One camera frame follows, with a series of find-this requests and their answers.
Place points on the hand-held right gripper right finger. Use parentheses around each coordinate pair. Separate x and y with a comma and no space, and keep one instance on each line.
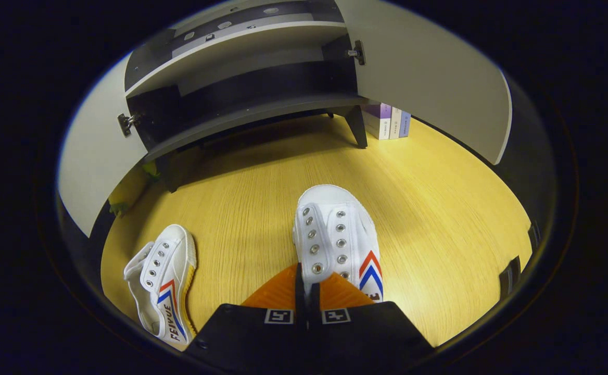
(366,333)

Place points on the white canvas shoe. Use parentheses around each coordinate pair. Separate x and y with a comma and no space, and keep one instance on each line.
(174,255)
(335,219)

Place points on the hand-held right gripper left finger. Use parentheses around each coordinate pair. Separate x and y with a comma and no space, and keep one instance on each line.
(300,297)

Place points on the purple and white book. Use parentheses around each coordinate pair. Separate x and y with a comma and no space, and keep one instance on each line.
(379,122)

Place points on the white cabinet door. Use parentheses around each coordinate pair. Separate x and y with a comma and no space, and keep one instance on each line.
(429,73)
(90,166)

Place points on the white shoe cabinet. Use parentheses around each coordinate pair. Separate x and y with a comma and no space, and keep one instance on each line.
(252,78)

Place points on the lilac book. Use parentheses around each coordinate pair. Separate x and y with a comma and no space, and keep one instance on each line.
(405,125)

